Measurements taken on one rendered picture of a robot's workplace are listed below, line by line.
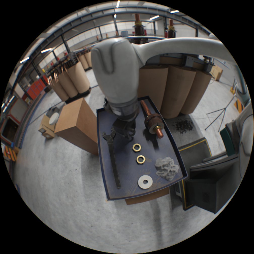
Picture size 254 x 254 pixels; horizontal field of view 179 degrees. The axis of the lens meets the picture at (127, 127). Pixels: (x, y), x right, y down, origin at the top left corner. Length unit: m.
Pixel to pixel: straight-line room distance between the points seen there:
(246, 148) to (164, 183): 0.40
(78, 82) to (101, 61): 2.52
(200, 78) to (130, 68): 1.20
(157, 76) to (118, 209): 1.82
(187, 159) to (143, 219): 1.16
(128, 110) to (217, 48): 0.33
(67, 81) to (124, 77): 2.70
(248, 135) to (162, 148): 0.43
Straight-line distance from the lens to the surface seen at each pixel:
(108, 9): 9.40
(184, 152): 1.19
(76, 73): 2.61
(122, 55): 0.16
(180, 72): 0.97
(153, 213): 1.57
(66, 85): 2.86
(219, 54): 0.30
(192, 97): 1.44
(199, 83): 1.34
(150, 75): 0.78
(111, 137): 0.50
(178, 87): 1.05
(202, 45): 0.29
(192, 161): 1.24
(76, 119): 0.71
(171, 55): 0.94
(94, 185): 1.55
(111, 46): 0.16
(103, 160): 0.49
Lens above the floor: 1.32
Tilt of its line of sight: 59 degrees down
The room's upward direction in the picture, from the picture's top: 16 degrees counter-clockwise
